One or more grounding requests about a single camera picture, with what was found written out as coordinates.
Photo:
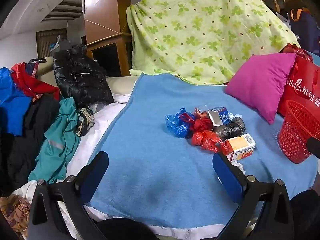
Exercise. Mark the blue garment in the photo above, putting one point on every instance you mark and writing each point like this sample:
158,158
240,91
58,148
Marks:
12,100

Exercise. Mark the orange snack wrapper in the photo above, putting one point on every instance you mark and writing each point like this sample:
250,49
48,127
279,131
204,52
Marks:
200,112

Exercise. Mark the blue plastic bag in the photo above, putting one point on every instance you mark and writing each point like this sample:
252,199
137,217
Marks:
177,126

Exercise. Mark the brown lattice screen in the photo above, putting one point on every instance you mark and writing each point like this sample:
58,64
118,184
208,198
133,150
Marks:
46,42

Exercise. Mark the blue white toothpaste box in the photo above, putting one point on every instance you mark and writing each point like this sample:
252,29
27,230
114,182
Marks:
218,116

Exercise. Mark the red garment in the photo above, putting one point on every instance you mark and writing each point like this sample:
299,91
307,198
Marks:
32,85

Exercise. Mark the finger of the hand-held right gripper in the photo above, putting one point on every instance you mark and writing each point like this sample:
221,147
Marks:
314,147

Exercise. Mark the brown patterned cloth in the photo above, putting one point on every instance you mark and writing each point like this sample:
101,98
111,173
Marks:
15,212

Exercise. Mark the small blue white object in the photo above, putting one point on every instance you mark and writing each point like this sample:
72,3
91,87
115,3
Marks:
54,46

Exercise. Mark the black clothes hanger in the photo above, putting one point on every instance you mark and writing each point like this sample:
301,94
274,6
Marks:
37,60

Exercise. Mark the camouflage patterned cloth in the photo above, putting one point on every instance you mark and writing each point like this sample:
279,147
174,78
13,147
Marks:
86,121

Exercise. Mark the black puffer jacket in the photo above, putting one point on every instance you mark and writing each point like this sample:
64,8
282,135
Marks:
80,80

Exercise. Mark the orange white medicine box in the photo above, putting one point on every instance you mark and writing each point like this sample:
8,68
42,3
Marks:
241,146

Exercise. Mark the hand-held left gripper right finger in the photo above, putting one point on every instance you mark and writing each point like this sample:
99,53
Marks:
228,180

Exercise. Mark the red plastic mesh basket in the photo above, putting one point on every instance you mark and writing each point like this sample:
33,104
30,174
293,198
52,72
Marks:
295,135

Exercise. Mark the black plastic bag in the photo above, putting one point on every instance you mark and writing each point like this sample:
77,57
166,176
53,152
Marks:
231,128

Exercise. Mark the wooden cabinet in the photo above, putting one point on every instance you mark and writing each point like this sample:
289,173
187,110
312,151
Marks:
125,42
105,10

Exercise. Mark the red crinkled plastic bag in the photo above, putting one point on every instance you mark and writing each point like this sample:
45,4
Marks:
295,50

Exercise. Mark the black clothing pile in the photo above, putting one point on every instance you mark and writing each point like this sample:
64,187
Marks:
25,142

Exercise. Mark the red tote bag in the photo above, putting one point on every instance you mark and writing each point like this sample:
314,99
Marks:
305,80

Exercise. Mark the blue blanket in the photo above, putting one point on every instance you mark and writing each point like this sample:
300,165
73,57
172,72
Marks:
150,155

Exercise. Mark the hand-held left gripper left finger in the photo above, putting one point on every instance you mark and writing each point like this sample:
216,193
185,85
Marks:
96,177

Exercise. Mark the teal garment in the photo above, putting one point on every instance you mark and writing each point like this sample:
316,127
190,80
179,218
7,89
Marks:
60,140

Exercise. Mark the magenta pillow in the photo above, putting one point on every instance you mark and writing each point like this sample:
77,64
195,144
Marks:
260,85

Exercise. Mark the white crumpled tissue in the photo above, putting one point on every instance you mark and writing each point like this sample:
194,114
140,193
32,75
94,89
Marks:
239,167

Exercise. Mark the green clover print quilt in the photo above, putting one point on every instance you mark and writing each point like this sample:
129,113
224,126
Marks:
200,30

